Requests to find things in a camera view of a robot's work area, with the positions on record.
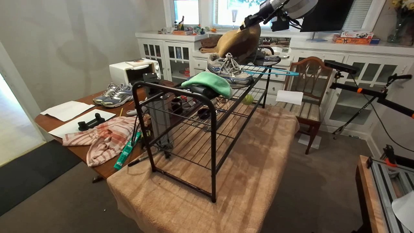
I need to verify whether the straw hat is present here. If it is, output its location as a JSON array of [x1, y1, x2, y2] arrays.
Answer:
[[216, 24, 261, 64]]

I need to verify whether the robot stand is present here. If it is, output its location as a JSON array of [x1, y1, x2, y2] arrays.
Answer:
[[355, 150, 414, 233]]

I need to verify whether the window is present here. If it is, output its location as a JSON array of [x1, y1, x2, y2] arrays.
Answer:
[[212, 0, 273, 28], [173, 0, 200, 26]]

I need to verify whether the dark grey shoe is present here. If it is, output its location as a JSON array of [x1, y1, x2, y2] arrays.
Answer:
[[252, 48, 281, 67]]

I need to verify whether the black monitor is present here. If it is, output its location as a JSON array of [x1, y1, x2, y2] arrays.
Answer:
[[300, 0, 355, 43]]

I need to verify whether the blue clothes hanger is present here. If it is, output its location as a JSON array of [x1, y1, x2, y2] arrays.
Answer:
[[241, 64, 300, 77]]

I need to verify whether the brown cushion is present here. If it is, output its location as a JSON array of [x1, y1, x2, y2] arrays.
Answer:
[[199, 35, 224, 54]]

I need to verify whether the grey sneaker with white laces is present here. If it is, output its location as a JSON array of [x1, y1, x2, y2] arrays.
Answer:
[[206, 52, 255, 89]]

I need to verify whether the row of small ornaments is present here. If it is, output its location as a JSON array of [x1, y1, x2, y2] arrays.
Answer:
[[158, 16, 218, 36]]

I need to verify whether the wooden chair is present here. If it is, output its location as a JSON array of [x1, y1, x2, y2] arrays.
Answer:
[[275, 56, 334, 155]]

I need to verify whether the white sheet of paper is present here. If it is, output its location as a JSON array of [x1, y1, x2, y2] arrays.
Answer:
[[48, 109, 116, 139], [297, 133, 322, 150], [275, 90, 304, 106], [40, 101, 95, 122]]

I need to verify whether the stack of board game boxes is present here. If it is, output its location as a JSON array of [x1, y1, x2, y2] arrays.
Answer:
[[332, 30, 381, 45]]

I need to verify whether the green knit cap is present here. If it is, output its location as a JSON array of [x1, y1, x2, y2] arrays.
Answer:
[[181, 71, 233, 99]]

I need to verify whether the black item under cap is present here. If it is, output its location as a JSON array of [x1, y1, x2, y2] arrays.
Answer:
[[189, 84, 221, 100]]

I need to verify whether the black bowl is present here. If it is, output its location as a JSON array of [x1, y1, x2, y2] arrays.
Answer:
[[197, 106, 213, 121]]

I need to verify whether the white sideboard cabinet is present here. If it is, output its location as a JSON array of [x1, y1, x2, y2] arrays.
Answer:
[[135, 30, 414, 138]]

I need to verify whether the black cup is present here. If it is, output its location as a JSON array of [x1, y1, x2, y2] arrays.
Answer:
[[170, 97, 183, 114]]

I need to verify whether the vase with flowers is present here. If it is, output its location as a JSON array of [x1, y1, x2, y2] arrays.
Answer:
[[387, 0, 414, 46]]

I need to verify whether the grey tower heater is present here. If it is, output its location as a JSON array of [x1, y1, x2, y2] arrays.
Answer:
[[143, 72, 174, 150]]

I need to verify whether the white toaster oven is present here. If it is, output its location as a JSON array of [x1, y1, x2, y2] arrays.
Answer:
[[109, 58, 161, 86]]

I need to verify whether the beige towel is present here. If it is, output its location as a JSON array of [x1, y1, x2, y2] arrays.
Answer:
[[106, 103, 300, 233]]

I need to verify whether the grey and blue sneaker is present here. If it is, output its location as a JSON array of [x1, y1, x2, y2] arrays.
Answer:
[[93, 83, 121, 105], [101, 84, 134, 108]]

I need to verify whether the orange and black clamp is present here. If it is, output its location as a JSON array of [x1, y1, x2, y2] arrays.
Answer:
[[383, 144, 399, 168]]

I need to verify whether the black marker pen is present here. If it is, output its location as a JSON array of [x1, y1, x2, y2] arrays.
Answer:
[[127, 155, 153, 167]]

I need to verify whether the green toothpaste tube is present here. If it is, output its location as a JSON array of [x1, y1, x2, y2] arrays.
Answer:
[[113, 131, 142, 171]]

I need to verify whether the pink striped cloth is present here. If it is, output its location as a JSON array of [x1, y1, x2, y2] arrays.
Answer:
[[62, 116, 151, 167]]

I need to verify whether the black floor mat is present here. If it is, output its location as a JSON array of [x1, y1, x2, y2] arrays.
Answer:
[[0, 139, 82, 217]]

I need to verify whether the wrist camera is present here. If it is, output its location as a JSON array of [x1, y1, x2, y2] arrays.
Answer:
[[271, 16, 290, 32]]

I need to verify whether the camera on tripod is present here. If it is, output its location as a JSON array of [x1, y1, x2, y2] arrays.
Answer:
[[324, 60, 414, 137]]

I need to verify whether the black wire shoe rack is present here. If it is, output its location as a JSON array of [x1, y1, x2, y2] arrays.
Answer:
[[132, 45, 282, 204]]

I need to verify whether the black cable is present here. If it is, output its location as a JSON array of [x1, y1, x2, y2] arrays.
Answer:
[[351, 74, 414, 153]]

